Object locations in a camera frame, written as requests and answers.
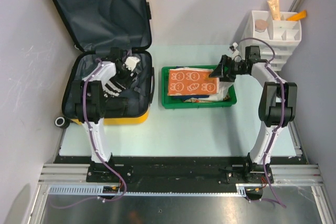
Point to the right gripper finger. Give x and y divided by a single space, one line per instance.
223 63
218 72

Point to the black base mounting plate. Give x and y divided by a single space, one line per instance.
226 169

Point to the black white striped cloth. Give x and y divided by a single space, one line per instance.
113 89

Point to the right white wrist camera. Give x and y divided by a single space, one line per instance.
234 50

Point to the orange cosmetic tube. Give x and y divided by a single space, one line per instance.
298 16

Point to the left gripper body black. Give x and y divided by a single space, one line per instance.
122 76

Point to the beige cosmetic tube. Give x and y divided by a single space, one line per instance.
274 7

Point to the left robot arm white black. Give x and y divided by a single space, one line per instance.
112 75

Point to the white cloth garment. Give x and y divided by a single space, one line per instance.
222 92

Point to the floral cloth pouch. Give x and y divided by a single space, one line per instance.
194 100

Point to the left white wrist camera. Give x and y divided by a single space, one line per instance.
131 62

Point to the pink round cosmetic jar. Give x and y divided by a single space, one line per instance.
261 25

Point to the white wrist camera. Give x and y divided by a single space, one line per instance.
131 62
234 50

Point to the navy blue cloth garment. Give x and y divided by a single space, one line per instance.
180 97

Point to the white plastic drawer organizer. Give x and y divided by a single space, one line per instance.
277 42

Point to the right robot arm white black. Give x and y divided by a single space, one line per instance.
277 108

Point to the yellow Pikachu hard-shell suitcase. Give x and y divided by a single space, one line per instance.
99 28

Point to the green plastic tray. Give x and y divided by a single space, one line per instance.
175 103

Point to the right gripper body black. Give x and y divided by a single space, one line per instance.
235 68

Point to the orange rabbit print towel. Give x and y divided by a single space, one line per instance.
191 81

